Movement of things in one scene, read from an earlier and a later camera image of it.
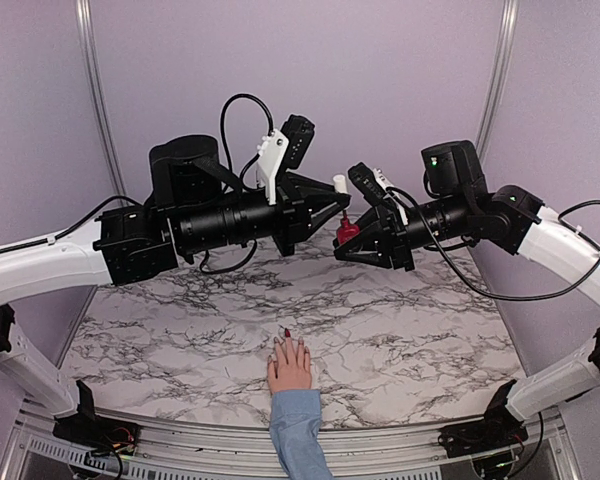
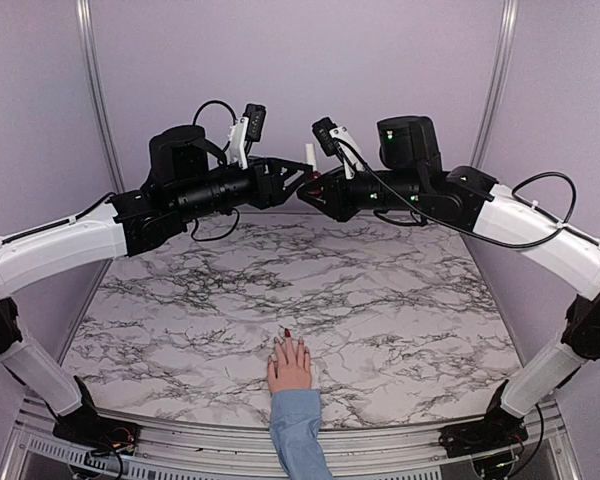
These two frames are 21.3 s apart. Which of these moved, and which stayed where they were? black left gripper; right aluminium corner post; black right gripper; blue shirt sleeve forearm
Moved: black right gripper; black left gripper
Stayed: blue shirt sleeve forearm; right aluminium corner post
